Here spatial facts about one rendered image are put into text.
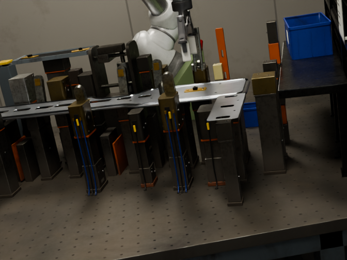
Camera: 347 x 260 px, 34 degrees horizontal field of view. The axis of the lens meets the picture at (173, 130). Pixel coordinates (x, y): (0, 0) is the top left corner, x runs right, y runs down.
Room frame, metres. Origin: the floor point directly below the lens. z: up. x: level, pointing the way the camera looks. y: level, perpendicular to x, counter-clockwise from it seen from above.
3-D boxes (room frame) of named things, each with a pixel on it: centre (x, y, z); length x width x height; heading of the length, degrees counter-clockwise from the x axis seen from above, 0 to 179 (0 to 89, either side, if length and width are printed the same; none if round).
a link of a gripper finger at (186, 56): (2.02, -0.09, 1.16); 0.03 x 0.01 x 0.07; 75
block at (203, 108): (1.87, -0.13, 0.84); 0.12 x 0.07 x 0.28; 165
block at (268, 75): (1.89, -0.34, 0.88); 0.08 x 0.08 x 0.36; 75
